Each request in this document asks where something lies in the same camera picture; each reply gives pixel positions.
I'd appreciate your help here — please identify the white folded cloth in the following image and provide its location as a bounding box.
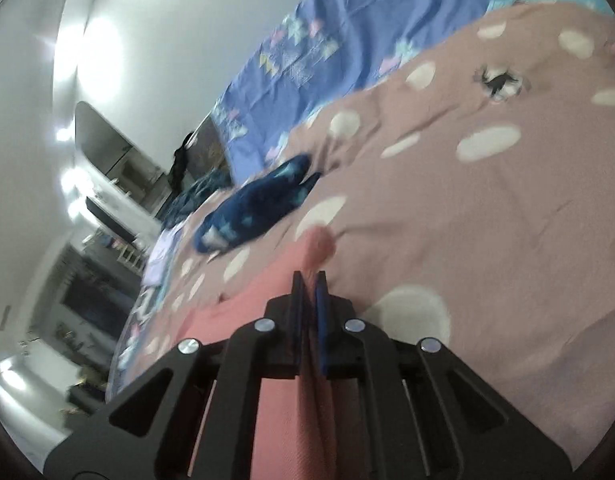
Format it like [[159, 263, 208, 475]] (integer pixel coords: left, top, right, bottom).
[[145, 227, 181, 286]]

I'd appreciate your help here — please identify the white ladder rack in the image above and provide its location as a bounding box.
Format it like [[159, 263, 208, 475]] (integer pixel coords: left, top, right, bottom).
[[115, 245, 143, 273]]

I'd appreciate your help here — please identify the pink long-sleeve shirt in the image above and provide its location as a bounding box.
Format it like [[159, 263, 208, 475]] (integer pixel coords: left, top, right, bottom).
[[178, 226, 368, 480]]

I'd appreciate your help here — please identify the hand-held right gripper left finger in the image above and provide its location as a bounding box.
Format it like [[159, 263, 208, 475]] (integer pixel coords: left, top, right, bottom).
[[42, 270, 308, 480]]

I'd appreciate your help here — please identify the blue white printed bedsheet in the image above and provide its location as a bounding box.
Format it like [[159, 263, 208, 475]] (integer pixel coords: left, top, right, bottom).
[[108, 280, 158, 396]]

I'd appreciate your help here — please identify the brown polka dot blanket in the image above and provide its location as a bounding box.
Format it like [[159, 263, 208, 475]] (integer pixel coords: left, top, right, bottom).
[[108, 0, 615, 466]]

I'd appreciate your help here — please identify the dark teal fuzzy blanket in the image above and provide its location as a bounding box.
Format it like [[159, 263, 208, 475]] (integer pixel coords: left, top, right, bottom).
[[160, 170, 238, 228]]

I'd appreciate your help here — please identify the black hanging garment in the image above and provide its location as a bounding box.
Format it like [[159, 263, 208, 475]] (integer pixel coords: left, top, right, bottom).
[[168, 132, 196, 193]]

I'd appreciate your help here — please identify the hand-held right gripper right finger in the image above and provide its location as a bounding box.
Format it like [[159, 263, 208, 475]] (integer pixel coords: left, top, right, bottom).
[[315, 270, 573, 480]]

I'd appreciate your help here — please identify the navy star-printed garment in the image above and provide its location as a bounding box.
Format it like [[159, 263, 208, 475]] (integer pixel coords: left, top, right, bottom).
[[194, 155, 322, 255]]

